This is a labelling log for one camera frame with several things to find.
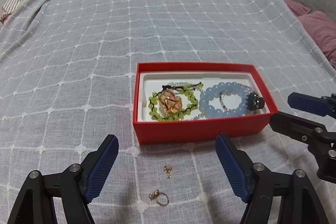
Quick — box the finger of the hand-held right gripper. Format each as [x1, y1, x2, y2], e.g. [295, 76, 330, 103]
[269, 112, 336, 146]
[287, 92, 336, 117]

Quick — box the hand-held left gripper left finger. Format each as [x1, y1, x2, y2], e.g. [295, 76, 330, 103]
[8, 134, 119, 224]

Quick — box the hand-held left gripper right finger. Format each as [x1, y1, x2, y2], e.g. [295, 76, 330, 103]
[215, 133, 330, 224]

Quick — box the black hair clip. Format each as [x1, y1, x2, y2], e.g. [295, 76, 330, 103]
[245, 92, 265, 114]

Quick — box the gold ring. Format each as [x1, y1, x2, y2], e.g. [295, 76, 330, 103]
[148, 189, 170, 207]

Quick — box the red cardboard box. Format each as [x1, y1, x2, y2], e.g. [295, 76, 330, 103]
[133, 63, 279, 145]

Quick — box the blue bead bracelet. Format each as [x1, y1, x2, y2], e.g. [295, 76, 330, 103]
[199, 82, 256, 119]

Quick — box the green bead bracelet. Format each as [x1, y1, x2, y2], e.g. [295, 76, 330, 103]
[148, 85, 200, 122]

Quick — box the gold flower brooch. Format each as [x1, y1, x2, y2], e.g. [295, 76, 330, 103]
[158, 90, 183, 114]

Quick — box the pink pillow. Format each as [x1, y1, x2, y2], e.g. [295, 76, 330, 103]
[297, 11, 336, 68]

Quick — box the pink cloth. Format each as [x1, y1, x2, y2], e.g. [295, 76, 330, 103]
[281, 0, 311, 17]

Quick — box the white grid blanket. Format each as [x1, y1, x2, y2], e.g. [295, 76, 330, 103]
[0, 0, 336, 224]

